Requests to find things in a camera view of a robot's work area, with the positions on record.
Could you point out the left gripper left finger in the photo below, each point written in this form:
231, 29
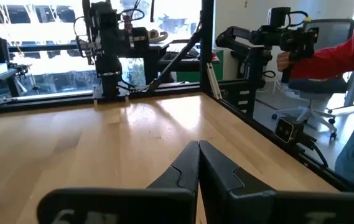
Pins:
164, 205

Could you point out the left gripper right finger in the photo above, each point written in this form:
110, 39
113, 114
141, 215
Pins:
242, 205

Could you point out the window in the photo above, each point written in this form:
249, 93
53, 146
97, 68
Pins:
55, 65

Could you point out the beige headphones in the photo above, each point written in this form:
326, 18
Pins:
158, 35

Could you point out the black keyboard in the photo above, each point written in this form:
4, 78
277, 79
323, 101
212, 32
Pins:
176, 57

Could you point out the black drawer cabinet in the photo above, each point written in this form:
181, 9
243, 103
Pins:
235, 96

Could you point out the green bin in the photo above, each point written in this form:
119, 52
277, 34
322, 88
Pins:
189, 76

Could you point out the silver aluminium bars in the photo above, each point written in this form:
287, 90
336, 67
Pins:
214, 82

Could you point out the person's hand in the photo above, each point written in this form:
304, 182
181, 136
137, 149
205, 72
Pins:
283, 61

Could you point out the person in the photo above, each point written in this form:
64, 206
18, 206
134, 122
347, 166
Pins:
335, 59

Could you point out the grey mesh office chair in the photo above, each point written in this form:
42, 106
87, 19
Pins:
332, 34

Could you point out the small grey depth camera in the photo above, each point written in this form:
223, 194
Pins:
284, 130

